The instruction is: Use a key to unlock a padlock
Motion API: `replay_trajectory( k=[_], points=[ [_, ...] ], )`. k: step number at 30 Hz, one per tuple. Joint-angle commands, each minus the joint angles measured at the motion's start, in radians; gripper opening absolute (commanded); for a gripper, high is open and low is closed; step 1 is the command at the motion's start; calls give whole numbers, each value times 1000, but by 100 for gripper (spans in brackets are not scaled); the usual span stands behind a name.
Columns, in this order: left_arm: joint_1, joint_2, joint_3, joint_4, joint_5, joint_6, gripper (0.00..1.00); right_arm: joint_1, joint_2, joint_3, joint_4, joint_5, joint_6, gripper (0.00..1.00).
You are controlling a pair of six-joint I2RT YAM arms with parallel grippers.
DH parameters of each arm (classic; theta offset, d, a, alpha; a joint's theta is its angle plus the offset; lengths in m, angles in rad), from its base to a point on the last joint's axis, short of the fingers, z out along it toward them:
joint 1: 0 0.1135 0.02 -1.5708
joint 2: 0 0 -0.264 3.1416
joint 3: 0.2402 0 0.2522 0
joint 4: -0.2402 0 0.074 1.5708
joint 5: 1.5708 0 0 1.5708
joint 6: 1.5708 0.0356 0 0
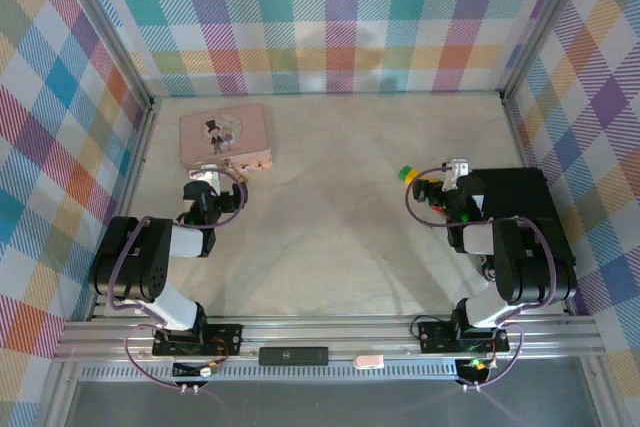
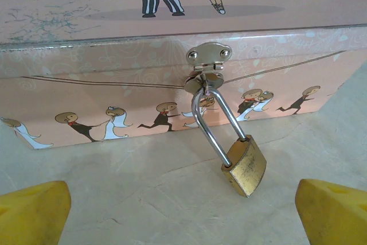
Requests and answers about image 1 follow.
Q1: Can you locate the pink tin box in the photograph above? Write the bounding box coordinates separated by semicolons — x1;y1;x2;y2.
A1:
178;103;275;173

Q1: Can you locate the yellow green toy block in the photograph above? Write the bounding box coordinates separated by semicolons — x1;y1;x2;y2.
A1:
397;165;444;186

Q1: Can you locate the black plastic tray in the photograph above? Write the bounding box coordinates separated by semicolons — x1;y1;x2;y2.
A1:
467;166;579;306

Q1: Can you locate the shiny metal object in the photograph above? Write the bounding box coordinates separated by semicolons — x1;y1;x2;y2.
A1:
477;254;499;282

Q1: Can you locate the black bar device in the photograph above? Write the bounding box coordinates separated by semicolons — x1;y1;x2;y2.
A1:
258;346;330;367

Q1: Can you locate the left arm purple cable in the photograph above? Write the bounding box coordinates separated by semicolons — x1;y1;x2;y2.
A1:
106;166;250;389

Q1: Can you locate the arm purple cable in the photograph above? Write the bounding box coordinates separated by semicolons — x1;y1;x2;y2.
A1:
106;166;250;389
405;163;557;389

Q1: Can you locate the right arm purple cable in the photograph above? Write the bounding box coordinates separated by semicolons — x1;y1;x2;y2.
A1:
405;163;557;389

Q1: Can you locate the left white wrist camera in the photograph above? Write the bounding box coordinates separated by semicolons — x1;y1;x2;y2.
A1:
188;165;221;193

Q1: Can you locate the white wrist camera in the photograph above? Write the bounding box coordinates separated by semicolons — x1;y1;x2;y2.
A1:
442;158;472;193
188;165;221;193

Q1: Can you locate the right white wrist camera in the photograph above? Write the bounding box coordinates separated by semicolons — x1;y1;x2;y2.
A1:
442;158;472;193

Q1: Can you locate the aluminium side rail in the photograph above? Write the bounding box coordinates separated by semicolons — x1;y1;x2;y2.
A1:
499;89;576;317
88;96;160;321

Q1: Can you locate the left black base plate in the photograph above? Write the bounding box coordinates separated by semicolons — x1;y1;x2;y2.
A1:
152;322;244;357

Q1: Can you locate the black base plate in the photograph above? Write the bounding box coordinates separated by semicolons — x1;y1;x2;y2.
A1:
152;322;244;357
418;319;511;354

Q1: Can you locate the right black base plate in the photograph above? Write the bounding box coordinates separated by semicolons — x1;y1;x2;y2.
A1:
418;319;511;354

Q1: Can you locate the aluminium cross rail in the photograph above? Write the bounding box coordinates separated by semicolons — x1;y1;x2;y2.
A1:
52;315;607;364

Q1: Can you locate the black cable bracket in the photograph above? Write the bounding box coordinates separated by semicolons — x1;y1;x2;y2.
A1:
455;357;492;391
172;361;210;391

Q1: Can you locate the slotted grey cable duct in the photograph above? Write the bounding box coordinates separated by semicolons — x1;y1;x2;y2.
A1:
78;364;494;382

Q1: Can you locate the aluminium corner post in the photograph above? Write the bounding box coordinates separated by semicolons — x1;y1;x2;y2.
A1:
498;0;599;101
47;0;156;109

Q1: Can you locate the aluminium frame leg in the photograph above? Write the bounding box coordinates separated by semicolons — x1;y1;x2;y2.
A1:
579;357;615;427
42;360;84;427

